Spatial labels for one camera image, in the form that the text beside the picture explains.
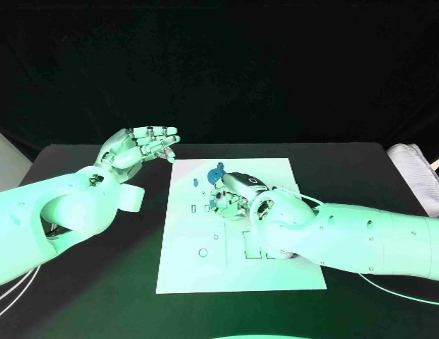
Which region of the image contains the white task board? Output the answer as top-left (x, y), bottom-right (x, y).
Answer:
top-left (154, 157), bottom-right (328, 295)

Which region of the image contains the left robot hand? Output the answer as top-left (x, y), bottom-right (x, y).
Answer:
top-left (94, 126), bottom-right (182, 184)

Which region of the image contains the white cable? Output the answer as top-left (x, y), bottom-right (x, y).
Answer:
top-left (0, 266), bottom-right (40, 317)
top-left (357, 272), bottom-right (439, 309)
top-left (274, 186), bottom-right (326, 210)
top-left (0, 267), bottom-right (43, 331)

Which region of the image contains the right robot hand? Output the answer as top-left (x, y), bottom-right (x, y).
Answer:
top-left (206, 171), bottom-right (273, 221)

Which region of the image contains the blue gear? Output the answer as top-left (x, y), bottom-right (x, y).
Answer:
top-left (205, 167), bottom-right (228, 186)

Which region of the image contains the white cloth bundle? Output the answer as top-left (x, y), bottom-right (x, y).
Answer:
top-left (386, 143), bottom-right (439, 218)

